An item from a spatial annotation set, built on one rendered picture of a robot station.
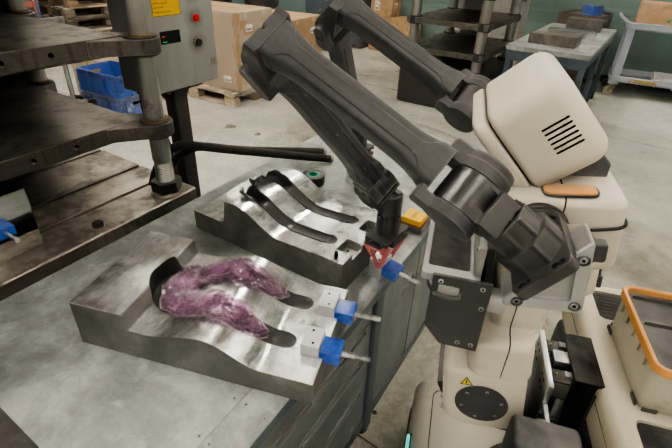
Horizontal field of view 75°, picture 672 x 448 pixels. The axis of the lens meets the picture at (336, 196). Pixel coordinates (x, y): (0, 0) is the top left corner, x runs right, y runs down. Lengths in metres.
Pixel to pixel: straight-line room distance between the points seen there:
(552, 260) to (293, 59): 0.43
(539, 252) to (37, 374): 0.92
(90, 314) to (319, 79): 0.65
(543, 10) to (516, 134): 6.66
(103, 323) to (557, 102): 0.88
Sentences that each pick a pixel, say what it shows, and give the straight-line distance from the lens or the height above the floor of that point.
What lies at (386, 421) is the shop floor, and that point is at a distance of 1.85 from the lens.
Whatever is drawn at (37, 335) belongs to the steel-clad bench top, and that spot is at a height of 0.80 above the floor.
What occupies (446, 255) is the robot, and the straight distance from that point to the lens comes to 0.85.
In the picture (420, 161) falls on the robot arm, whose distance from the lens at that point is 0.59.
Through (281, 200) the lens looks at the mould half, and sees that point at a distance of 1.22.
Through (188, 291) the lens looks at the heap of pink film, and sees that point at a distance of 0.98.
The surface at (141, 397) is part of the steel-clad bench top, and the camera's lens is 0.95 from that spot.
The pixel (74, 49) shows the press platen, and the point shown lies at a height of 1.27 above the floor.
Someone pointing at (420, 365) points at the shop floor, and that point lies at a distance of 2.02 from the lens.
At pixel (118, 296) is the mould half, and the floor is 0.91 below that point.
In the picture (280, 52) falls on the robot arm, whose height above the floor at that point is 1.40.
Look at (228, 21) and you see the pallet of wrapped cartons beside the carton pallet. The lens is 4.79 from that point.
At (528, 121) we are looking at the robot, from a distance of 0.68.
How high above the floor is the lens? 1.53
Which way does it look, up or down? 30 degrees down
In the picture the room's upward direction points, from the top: 2 degrees clockwise
